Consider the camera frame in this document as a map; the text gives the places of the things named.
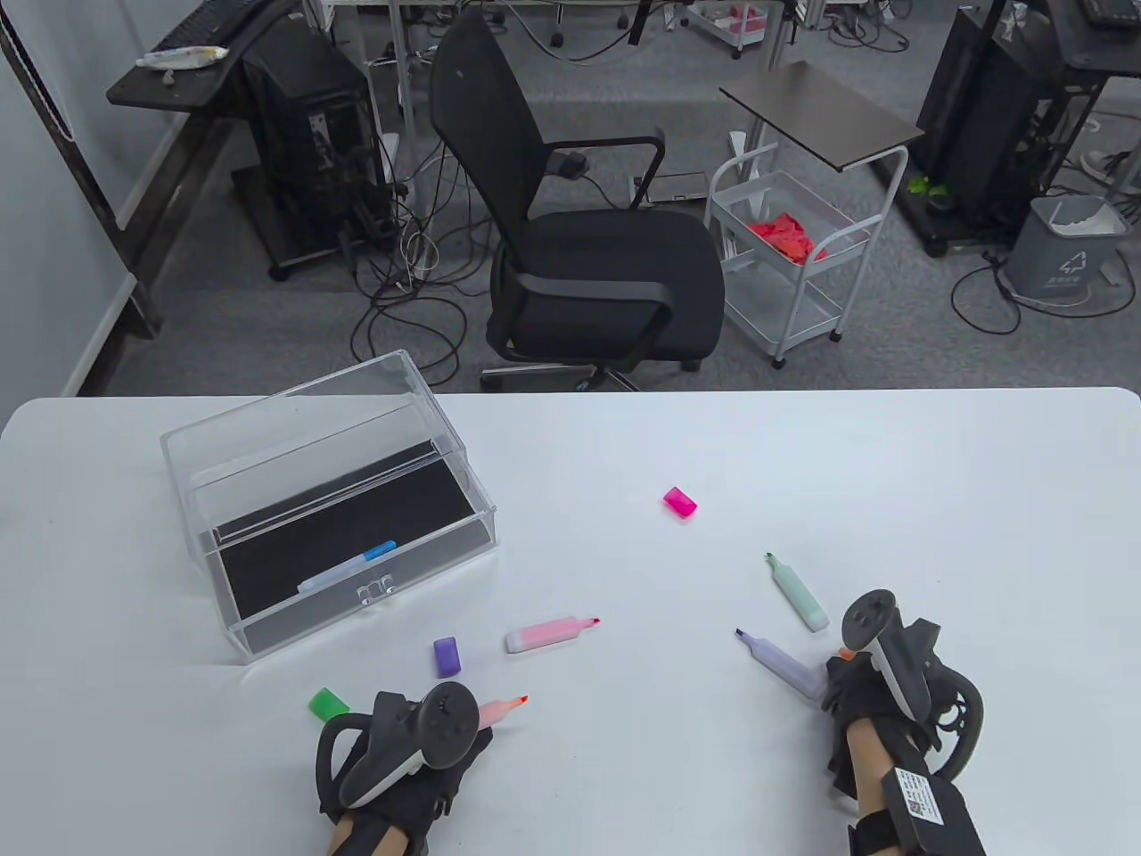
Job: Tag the blue highlighter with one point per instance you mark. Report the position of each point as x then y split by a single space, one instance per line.
330 575

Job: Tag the black computer tower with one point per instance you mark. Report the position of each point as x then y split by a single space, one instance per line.
972 107
299 134

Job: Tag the white tube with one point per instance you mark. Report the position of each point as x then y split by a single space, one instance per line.
178 57

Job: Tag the black power adapter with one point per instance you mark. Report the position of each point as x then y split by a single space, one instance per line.
570 164

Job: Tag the green highlighter cap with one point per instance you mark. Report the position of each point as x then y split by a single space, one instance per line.
329 704

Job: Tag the black metal frame post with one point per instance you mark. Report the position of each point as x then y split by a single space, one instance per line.
96 214

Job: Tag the small green plant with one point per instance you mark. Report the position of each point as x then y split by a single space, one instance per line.
918 186

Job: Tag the green highlighter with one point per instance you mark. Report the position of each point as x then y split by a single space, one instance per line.
800 596

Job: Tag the clear acrylic drawer box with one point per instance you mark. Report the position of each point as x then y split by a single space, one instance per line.
294 428

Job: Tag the pink highlighter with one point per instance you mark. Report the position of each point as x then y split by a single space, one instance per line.
544 635

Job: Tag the white rolling cart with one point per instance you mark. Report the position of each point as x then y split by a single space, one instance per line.
784 308

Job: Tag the person's left hand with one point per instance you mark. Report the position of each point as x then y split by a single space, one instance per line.
450 785

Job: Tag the purple highlighter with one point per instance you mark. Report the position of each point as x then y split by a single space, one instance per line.
784 667

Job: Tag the person's left forearm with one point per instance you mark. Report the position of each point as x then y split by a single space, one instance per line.
365 838

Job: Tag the red cloth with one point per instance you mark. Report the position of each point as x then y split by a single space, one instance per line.
784 236

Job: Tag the purple highlighter cap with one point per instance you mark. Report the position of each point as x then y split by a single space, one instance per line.
447 657

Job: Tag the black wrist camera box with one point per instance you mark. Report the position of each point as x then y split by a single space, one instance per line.
936 820

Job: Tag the dark brown side table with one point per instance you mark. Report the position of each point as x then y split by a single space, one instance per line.
820 116

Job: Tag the person's right hand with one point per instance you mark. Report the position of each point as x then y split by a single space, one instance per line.
851 691

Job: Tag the person's right forearm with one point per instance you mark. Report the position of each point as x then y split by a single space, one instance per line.
869 758

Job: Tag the small white cart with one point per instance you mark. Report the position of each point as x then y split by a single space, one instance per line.
731 27

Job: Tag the black office chair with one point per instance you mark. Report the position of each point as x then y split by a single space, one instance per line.
606 267

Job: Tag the black and white controller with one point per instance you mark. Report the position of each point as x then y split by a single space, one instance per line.
446 722
869 615

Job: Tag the orange highlighter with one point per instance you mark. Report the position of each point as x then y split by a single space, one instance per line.
495 711

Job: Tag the black keyboard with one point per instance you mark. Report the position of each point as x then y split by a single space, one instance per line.
1110 11
205 22

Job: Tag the pink highlighter cap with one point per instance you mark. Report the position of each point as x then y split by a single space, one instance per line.
679 502

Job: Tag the gray trash bin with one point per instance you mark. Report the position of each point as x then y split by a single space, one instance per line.
1047 263

